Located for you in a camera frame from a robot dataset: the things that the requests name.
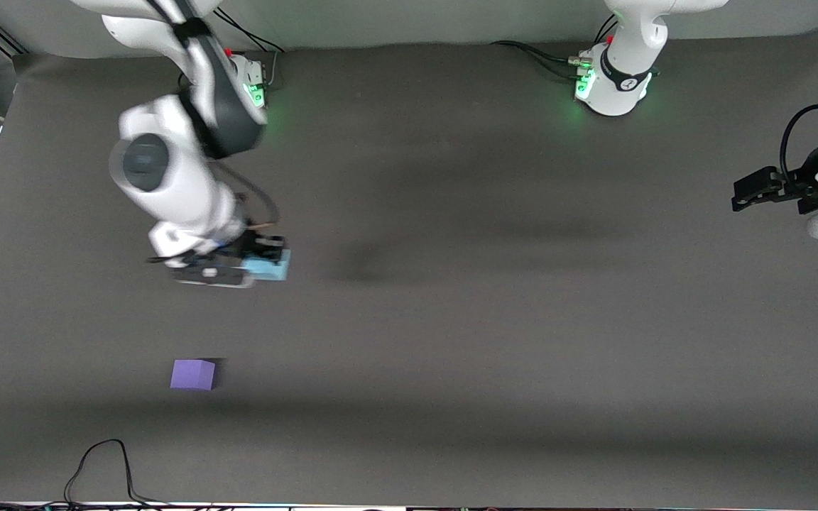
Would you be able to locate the purple foam block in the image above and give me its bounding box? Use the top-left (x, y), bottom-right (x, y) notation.
top-left (170, 358), bottom-right (217, 392)

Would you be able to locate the black arm base cable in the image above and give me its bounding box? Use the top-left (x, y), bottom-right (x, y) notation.
top-left (214, 7), bottom-right (288, 55)
top-left (489, 40), bottom-right (589, 77)

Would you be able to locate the black left arm base cable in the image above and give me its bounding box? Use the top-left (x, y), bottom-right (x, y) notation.
top-left (489, 40), bottom-right (589, 77)

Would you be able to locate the light blue foam block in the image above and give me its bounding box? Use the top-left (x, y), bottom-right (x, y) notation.
top-left (241, 250), bottom-right (292, 282)

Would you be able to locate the black right arm base cable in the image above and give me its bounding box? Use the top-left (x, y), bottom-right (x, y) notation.
top-left (214, 7), bottom-right (288, 55)

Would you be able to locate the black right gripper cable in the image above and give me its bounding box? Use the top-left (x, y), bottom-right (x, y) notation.
top-left (212, 162), bottom-right (282, 229)

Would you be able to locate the black looped cable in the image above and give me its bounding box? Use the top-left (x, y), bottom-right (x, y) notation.
top-left (63, 439), bottom-right (172, 507)

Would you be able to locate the dark grey table mat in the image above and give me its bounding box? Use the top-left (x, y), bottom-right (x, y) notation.
top-left (0, 28), bottom-right (818, 509)

